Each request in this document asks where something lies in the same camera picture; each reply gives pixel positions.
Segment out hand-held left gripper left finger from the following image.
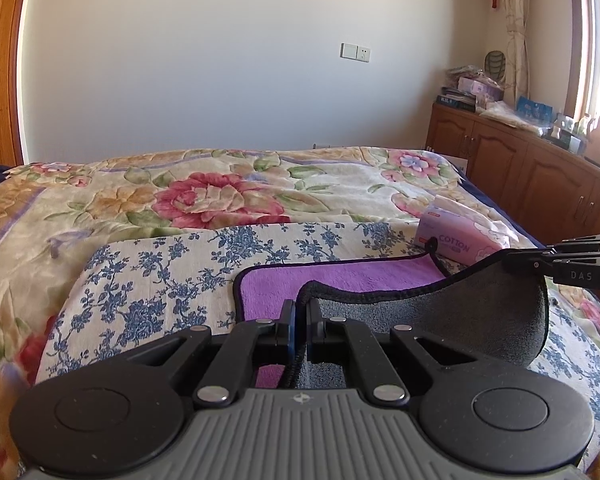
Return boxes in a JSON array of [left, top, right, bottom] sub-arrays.
[[147, 299, 298, 408]]

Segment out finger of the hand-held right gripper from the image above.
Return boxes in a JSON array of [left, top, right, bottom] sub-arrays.
[[502, 246, 556, 277]]

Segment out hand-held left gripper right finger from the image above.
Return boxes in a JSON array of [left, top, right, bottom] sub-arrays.
[[306, 304, 462, 405]]

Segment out purple and grey towel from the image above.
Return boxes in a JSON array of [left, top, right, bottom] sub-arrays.
[[232, 236, 551, 392]]

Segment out pink tissue pack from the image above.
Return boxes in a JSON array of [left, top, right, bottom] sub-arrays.
[[413, 195, 512, 262]]

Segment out wooden cabinet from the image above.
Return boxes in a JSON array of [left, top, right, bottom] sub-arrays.
[[425, 102, 600, 247]]

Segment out blue floral white cloth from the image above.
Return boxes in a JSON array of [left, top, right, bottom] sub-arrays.
[[32, 220, 600, 466]]

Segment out white plastic bag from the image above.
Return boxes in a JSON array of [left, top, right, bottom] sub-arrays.
[[477, 101, 543, 133]]

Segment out blue packet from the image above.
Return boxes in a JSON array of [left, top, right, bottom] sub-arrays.
[[516, 96, 555, 123]]

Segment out floral bed blanket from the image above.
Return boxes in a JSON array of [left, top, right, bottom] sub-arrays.
[[0, 146, 600, 480]]

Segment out black book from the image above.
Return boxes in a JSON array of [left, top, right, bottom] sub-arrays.
[[437, 91, 478, 113]]

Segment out pink box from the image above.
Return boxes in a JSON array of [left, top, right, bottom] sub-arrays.
[[457, 76, 505, 103]]

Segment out round woven fan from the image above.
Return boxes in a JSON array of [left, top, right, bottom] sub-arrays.
[[484, 50, 507, 81]]

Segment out patterned beige curtain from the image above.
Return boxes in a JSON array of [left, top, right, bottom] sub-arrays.
[[495, 0, 532, 107]]

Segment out wooden window frame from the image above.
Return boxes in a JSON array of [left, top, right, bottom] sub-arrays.
[[566, 0, 600, 121]]

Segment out white wall switch plate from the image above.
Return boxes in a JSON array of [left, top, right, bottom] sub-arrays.
[[340, 42, 372, 64]]

